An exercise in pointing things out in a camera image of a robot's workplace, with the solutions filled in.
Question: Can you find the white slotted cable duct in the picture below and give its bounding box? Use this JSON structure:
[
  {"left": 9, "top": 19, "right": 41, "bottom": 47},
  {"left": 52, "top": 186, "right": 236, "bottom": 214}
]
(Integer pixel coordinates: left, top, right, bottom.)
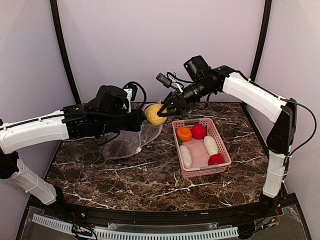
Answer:
[{"left": 31, "top": 214, "right": 239, "bottom": 240}]

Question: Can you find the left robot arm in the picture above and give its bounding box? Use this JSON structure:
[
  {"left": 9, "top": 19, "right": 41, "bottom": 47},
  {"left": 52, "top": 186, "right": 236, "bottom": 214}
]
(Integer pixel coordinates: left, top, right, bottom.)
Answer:
[{"left": 0, "top": 81, "right": 144, "bottom": 218}]

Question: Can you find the white toy radish with leaves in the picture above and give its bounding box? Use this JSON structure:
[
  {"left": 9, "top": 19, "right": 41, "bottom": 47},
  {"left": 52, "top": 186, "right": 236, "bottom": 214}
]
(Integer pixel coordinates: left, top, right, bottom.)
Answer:
[{"left": 179, "top": 145, "right": 193, "bottom": 169}]

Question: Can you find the pink perforated plastic basket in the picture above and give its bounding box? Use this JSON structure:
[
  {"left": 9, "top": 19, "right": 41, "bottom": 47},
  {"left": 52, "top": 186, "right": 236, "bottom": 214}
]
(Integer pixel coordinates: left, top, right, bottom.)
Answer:
[{"left": 172, "top": 118, "right": 232, "bottom": 178}]

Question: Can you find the red toy fruit front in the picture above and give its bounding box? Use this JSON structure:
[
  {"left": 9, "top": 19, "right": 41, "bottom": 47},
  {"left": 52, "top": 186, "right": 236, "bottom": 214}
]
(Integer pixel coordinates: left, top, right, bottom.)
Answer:
[{"left": 207, "top": 153, "right": 225, "bottom": 166}]

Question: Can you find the black frame post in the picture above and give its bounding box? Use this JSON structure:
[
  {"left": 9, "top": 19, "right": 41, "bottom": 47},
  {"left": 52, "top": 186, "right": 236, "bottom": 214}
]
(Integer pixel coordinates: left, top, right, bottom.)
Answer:
[
  {"left": 250, "top": 0, "right": 272, "bottom": 82},
  {"left": 49, "top": 0, "right": 82, "bottom": 104}
]

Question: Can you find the orange toy fruit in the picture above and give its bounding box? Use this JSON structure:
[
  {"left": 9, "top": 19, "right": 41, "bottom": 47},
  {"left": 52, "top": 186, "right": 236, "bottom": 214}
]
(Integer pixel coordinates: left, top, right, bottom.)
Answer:
[{"left": 176, "top": 126, "right": 193, "bottom": 142}]

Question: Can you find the yellow toy fruit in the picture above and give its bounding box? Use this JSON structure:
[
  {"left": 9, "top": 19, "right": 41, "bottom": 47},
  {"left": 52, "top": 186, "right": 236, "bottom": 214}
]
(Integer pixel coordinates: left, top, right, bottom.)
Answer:
[{"left": 144, "top": 103, "right": 167, "bottom": 126}]

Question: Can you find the black front rail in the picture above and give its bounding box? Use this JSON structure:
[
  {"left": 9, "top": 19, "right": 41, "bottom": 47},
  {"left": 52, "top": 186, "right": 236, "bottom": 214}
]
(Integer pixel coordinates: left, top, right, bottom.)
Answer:
[{"left": 62, "top": 202, "right": 283, "bottom": 226}]

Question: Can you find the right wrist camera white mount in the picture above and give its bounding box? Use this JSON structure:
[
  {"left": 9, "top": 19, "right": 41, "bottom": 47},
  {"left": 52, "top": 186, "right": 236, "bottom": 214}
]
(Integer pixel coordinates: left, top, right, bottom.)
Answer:
[{"left": 156, "top": 72, "right": 185, "bottom": 93}]

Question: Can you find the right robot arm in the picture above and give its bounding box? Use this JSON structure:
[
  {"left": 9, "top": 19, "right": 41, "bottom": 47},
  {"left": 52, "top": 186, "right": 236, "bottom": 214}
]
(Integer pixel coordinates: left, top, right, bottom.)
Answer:
[{"left": 157, "top": 55, "right": 297, "bottom": 217}]

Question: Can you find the left black frame post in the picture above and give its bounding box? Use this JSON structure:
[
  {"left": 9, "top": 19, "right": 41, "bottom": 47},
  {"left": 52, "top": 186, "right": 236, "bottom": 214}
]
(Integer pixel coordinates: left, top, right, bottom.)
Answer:
[{"left": 49, "top": 0, "right": 82, "bottom": 104}]

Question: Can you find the red toy apple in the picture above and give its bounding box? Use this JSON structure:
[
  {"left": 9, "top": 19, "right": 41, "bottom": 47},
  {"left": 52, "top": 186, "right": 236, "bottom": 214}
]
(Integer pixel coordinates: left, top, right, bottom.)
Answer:
[{"left": 191, "top": 124, "right": 207, "bottom": 140}]

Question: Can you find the clear zip top bag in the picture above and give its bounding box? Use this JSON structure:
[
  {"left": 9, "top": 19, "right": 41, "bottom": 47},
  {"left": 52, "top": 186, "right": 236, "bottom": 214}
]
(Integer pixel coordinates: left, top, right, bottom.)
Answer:
[{"left": 102, "top": 99, "right": 164, "bottom": 161}]

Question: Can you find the white toy radish right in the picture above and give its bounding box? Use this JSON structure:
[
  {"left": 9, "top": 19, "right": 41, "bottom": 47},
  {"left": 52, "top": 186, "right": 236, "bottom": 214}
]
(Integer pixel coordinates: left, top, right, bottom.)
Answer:
[{"left": 203, "top": 135, "right": 219, "bottom": 156}]

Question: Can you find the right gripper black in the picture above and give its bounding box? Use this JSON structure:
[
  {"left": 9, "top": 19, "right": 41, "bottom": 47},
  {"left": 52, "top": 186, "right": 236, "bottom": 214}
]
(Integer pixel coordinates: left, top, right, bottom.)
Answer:
[{"left": 157, "top": 78, "right": 215, "bottom": 116}]

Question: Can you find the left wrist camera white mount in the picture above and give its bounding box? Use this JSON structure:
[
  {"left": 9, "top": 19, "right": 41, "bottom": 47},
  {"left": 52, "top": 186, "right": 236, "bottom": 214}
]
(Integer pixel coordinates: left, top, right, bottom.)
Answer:
[{"left": 122, "top": 84, "right": 138, "bottom": 113}]

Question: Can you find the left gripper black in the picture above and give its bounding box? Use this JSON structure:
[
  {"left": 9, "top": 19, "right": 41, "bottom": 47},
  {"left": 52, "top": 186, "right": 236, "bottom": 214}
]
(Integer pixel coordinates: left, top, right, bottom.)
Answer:
[{"left": 97, "top": 108, "right": 147, "bottom": 135}]

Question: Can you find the right black frame post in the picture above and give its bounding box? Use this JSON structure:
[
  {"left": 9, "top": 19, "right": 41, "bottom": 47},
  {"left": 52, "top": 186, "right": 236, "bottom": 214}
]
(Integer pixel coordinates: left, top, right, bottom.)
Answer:
[{"left": 250, "top": 0, "right": 272, "bottom": 82}]

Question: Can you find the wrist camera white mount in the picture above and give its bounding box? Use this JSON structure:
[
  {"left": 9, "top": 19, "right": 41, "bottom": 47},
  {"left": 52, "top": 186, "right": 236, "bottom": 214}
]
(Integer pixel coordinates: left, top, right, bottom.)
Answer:
[
  {"left": 156, "top": 72, "right": 185, "bottom": 93},
  {"left": 122, "top": 84, "right": 138, "bottom": 113}
]

